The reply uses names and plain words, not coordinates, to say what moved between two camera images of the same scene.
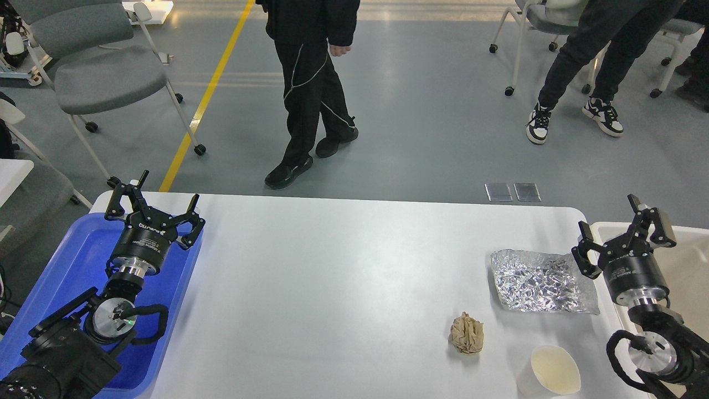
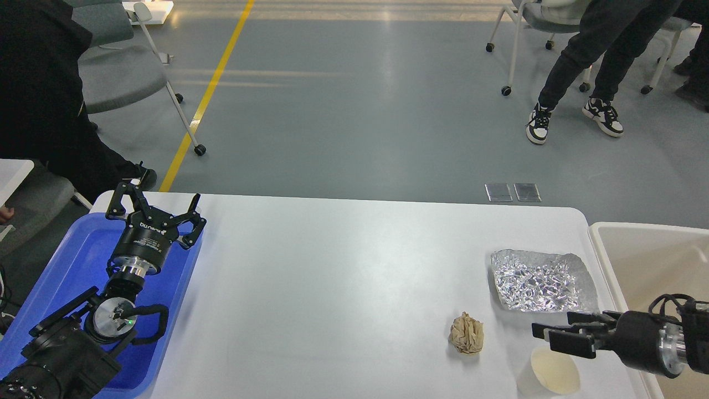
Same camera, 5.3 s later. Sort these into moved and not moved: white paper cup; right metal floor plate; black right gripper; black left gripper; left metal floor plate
Moved: black right gripper
Not moved: white paper cup; black left gripper; left metal floor plate; right metal floor plate
